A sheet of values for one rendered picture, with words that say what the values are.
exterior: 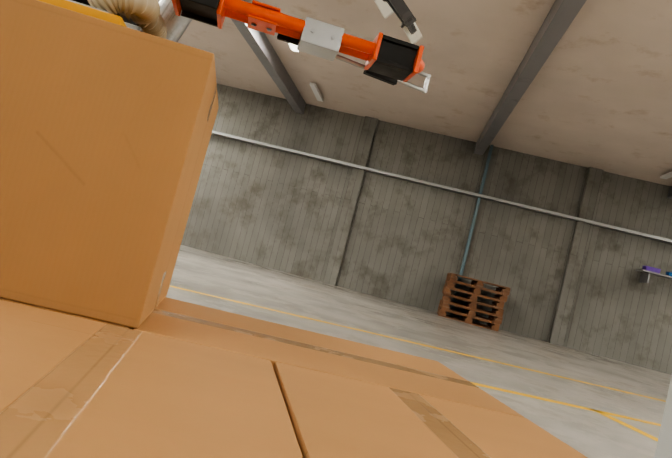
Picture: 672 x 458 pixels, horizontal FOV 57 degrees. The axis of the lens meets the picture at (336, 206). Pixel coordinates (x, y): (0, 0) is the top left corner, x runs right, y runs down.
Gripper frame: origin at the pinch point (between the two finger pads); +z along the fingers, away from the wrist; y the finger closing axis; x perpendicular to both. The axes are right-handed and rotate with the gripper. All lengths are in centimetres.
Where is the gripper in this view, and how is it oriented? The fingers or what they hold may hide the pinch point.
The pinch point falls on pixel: (401, 24)
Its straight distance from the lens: 155.6
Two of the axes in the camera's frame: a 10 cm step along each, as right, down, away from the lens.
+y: 4.2, 6.4, -6.4
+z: 4.5, 4.7, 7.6
